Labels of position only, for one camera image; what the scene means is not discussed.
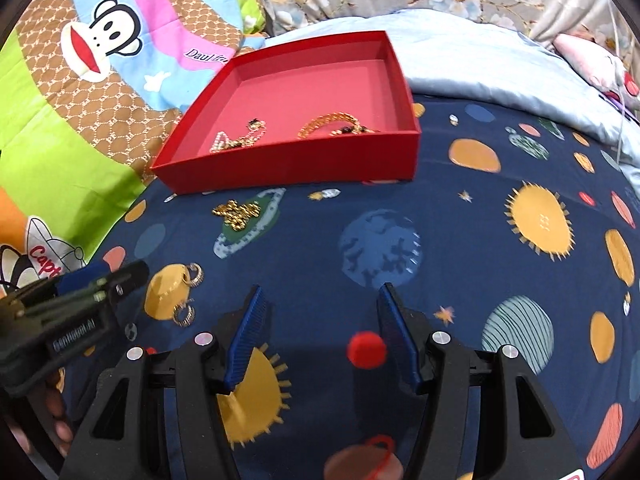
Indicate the person's left hand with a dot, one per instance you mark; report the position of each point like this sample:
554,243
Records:
52,412

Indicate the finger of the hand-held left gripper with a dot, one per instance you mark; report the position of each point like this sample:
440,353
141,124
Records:
80,281
127,275

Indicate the red cardboard box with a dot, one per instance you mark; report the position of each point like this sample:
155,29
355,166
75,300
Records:
310,85

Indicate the pink printed pillow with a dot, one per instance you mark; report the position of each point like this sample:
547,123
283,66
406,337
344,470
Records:
590,57

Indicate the navy planet print bed sheet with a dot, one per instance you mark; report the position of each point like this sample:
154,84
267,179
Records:
475,270

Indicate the light blue blanket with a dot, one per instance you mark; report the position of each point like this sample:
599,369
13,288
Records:
475,55

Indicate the cartoon monkey printed blanket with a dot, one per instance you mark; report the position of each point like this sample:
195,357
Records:
90,110

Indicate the gold hoop earring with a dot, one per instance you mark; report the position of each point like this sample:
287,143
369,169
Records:
195,275

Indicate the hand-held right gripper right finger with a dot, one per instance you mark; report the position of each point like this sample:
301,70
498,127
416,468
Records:
400,340

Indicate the purple and black item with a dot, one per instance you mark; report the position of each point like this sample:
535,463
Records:
619,104

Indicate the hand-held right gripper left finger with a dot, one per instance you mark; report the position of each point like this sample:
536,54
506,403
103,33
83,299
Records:
246,340

